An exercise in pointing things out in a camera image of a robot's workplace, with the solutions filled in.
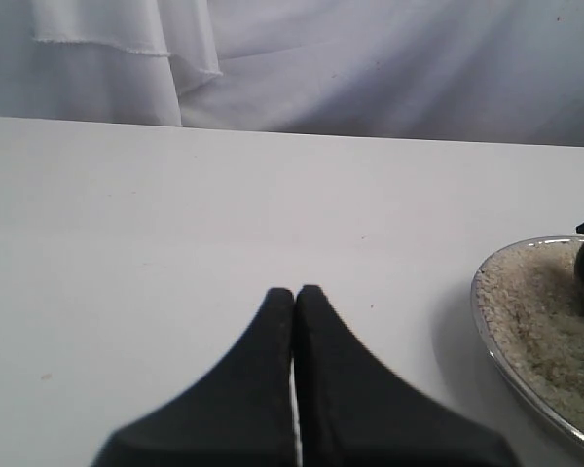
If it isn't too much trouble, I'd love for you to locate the large steel rice tray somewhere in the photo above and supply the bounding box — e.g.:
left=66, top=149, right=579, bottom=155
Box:
left=470, top=235, right=584, bottom=449

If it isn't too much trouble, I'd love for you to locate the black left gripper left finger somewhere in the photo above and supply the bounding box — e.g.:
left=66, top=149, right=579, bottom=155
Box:
left=93, top=288, right=295, bottom=466

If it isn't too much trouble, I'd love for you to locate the rice in steel tray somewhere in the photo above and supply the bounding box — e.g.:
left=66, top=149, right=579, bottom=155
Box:
left=480, top=241, right=584, bottom=434

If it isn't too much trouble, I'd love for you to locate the white backdrop cloth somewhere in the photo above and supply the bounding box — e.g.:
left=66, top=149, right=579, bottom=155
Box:
left=0, top=1, right=584, bottom=146

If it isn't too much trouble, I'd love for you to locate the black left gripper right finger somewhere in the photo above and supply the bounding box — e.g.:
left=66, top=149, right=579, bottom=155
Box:
left=294, top=285, right=497, bottom=466

